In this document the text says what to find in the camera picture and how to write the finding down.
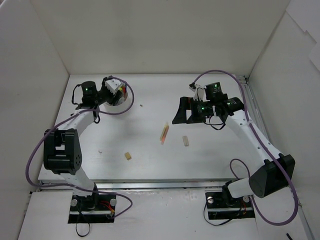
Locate yellow highlighter stick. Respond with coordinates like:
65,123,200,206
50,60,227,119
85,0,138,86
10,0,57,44
159,122,169,141

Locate orange highlighter stick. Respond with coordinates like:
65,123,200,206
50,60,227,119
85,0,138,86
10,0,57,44
161,125,169,145

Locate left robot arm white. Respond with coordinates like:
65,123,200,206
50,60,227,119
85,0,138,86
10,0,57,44
43,76,127,211

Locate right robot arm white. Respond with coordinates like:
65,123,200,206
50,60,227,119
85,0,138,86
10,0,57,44
172,82,295,206

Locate white round desk organizer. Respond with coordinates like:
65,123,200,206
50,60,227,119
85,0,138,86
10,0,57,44
103,90,131,116

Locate beige eraser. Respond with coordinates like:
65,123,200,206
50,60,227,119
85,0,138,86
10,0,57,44
182,135,190,147

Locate tan eraser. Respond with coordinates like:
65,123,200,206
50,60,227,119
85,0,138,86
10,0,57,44
124,152,132,160

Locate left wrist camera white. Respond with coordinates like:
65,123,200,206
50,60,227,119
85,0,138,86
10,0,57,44
104,79,124,95

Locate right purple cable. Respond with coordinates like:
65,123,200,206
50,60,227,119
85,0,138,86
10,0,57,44
192,69,300,224

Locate purple cable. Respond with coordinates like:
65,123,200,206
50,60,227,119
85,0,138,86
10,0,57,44
192,69,300,224
26,76,136,220

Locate aluminium rail right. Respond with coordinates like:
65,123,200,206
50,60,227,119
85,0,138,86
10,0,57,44
235,74,320,240

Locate aluminium rail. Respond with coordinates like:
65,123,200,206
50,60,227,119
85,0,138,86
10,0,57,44
37,177,238,192
235,74,320,240

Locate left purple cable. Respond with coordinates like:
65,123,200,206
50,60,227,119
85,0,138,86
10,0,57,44
26,76,136,220

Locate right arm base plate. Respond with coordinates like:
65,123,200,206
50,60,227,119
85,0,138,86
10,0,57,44
204,191,256,222

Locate aluminium rail front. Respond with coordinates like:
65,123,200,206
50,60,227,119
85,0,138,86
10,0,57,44
37,177,238,192

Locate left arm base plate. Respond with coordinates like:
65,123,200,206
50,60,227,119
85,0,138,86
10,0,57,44
68,193,117,224

